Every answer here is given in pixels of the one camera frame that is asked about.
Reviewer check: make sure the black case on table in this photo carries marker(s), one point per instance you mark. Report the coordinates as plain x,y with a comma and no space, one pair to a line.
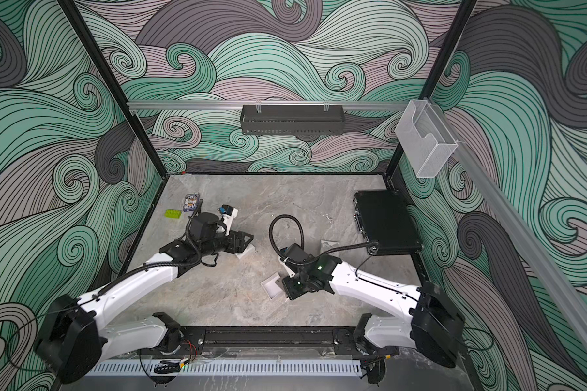
382,217

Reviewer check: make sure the right black corner post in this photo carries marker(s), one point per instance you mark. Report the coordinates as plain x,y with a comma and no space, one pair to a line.
448,47

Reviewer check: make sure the black wall tray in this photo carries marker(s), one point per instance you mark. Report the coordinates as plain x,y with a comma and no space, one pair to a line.
293,120

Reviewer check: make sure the aluminium wall rail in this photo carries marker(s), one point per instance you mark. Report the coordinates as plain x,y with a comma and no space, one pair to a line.
204,104
541,173

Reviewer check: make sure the black corner frame post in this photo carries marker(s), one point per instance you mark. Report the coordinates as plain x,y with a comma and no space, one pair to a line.
86,38

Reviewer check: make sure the green toy building brick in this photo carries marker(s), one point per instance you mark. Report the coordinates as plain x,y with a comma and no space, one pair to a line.
175,214

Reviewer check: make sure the blue playing card box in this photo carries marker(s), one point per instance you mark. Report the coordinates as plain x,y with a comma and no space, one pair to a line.
190,202

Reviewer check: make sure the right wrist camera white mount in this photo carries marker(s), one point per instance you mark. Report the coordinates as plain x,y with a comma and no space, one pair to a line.
289,267

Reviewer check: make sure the aluminium wall rail back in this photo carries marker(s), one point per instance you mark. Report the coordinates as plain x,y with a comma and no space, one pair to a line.
204,104

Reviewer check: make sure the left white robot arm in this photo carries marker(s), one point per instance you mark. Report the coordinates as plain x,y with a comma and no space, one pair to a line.
76,334

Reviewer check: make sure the aluminium wall rail right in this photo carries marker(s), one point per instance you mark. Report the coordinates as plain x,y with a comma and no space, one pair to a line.
541,173

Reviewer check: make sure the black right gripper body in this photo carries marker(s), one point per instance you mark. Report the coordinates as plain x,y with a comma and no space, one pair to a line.
297,285

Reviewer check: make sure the clear acrylic wall holder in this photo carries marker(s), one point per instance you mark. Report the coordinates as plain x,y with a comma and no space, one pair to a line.
425,136

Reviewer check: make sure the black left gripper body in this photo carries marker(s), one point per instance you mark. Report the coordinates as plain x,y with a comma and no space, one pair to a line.
231,243

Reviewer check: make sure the white slotted cable duct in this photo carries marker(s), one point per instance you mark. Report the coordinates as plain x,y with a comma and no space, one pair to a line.
234,367

